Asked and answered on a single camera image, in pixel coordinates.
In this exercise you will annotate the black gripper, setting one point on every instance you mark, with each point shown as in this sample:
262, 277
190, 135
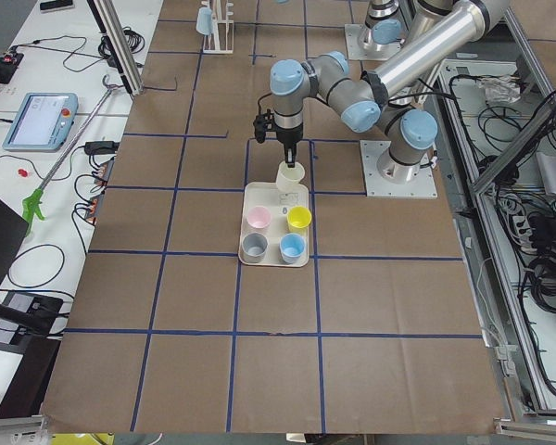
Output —
288, 135

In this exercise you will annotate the white cup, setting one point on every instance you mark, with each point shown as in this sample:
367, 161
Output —
289, 176

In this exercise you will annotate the light blue cup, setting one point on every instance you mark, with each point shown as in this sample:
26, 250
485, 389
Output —
204, 21

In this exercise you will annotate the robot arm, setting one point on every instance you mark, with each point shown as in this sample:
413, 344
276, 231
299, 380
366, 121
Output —
438, 28
382, 29

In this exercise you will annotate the yellow cup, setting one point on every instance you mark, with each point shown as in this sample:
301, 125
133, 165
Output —
299, 219

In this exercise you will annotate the pink cup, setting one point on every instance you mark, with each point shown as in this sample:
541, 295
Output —
259, 218

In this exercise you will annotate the grey cup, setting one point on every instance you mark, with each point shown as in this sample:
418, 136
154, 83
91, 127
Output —
254, 247

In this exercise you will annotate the cream plastic tray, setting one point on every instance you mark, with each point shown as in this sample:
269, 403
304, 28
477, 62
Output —
279, 203

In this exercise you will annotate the blue teach pendant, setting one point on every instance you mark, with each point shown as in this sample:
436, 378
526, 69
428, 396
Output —
42, 123

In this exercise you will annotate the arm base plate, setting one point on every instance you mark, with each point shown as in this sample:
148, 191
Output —
383, 177
360, 45

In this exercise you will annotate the white wire cup rack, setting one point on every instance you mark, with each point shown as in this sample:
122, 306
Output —
221, 42

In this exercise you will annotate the aluminium frame post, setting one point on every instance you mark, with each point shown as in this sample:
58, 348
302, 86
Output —
108, 23

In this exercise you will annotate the green handled reacher grabber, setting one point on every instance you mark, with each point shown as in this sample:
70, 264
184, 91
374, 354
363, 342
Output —
31, 204

